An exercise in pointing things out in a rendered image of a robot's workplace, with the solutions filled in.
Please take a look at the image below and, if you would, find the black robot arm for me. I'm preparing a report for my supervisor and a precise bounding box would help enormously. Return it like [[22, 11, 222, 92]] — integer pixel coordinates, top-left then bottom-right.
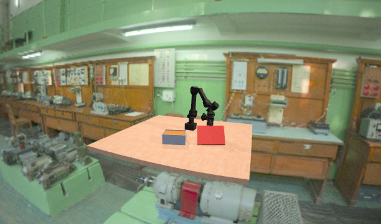
[[187, 86, 220, 124]]

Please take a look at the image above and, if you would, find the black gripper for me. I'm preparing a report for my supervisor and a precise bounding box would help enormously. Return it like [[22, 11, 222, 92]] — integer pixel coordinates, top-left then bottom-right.
[[207, 111, 215, 126]]

